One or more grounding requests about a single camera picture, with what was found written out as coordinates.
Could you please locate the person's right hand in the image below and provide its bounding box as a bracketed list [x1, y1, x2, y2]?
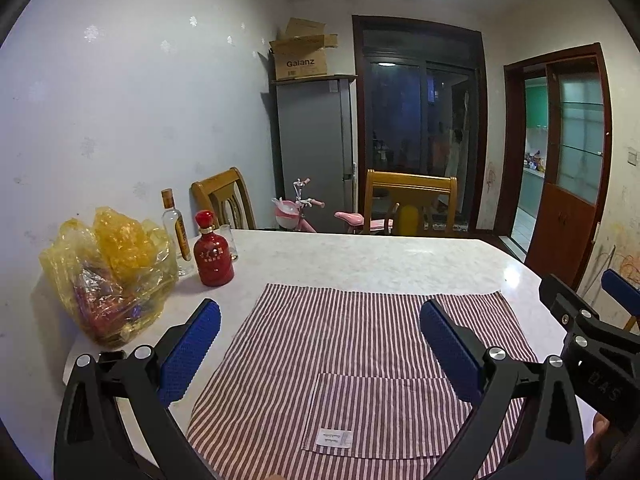
[584, 412, 612, 467]

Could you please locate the pink children's bicycle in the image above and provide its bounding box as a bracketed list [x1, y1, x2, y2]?
[271, 177, 396, 235]

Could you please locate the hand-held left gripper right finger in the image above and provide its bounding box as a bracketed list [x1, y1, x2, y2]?
[419, 299, 587, 480]

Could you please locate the yellow plastic bag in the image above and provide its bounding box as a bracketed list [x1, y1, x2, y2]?
[39, 206, 180, 350]

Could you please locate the grey refrigerator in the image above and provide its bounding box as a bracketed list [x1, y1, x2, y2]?
[272, 75, 358, 233]

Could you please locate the wooden chair with oval back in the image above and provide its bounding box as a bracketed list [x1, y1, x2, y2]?
[191, 167, 257, 231]

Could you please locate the dark sliding glass door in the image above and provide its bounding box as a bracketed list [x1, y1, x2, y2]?
[351, 15, 488, 233]

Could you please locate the red ceramic bottle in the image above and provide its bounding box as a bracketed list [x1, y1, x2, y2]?
[193, 210, 236, 287]

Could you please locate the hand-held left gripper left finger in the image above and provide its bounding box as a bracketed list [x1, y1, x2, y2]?
[54, 298, 222, 480]

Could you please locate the cardboard box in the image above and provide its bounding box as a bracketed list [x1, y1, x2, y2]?
[269, 17, 339, 81]

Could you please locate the yellow rounded object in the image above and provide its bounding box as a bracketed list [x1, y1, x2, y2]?
[397, 204, 419, 237]

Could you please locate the clear glass liquor bottle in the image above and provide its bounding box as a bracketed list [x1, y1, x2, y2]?
[160, 188, 196, 277]

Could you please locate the wooden chair with flat back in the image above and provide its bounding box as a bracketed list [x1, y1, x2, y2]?
[365, 169, 458, 237]

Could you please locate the brown wooden glass door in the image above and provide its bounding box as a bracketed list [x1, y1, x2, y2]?
[525, 45, 613, 288]

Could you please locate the red striped cloth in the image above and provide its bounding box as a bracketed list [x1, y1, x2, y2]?
[186, 283, 538, 480]

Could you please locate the clear drinking glass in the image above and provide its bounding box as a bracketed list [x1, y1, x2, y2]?
[217, 225, 240, 262]

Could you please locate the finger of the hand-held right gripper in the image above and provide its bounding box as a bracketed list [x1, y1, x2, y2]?
[539, 274, 601, 333]
[601, 268, 640, 308]

